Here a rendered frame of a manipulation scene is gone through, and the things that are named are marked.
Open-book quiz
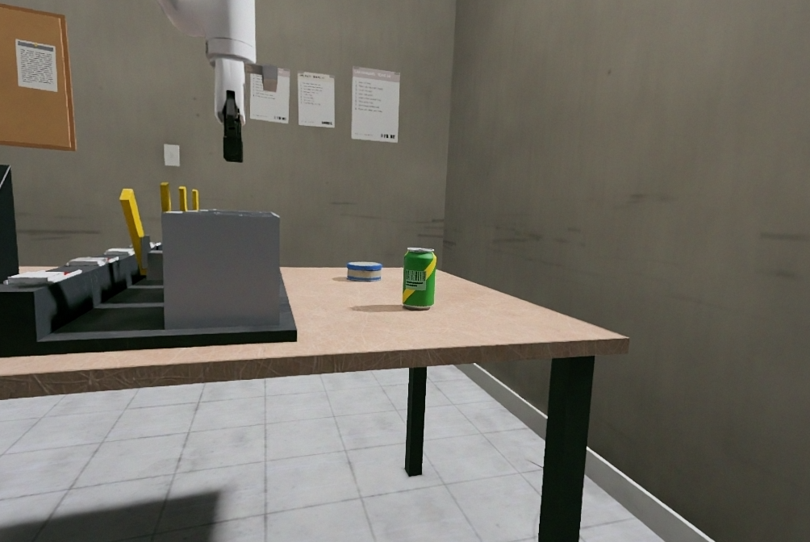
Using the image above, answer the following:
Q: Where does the green drink can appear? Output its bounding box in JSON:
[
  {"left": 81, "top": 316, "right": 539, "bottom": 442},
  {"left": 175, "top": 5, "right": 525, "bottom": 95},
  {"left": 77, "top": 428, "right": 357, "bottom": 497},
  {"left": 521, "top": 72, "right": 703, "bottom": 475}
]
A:
[{"left": 402, "top": 248, "right": 436, "bottom": 311}]

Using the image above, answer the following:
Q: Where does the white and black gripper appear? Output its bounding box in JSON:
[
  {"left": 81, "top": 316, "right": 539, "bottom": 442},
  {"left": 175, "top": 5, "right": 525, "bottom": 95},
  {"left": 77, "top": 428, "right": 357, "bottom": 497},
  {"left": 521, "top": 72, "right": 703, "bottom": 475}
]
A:
[{"left": 209, "top": 57, "right": 253, "bottom": 163}]

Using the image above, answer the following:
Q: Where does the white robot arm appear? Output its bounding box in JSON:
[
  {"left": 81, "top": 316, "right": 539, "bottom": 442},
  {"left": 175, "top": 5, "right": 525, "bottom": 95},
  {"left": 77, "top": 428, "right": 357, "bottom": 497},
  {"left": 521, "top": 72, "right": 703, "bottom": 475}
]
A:
[{"left": 156, "top": 0, "right": 278, "bottom": 92}]

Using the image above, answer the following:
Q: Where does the round tin with blue-rimmed lid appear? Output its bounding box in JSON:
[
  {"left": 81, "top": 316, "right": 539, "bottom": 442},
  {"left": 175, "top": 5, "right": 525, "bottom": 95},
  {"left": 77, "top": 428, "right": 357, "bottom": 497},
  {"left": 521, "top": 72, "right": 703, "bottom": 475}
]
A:
[{"left": 347, "top": 262, "right": 382, "bottom": 282}]

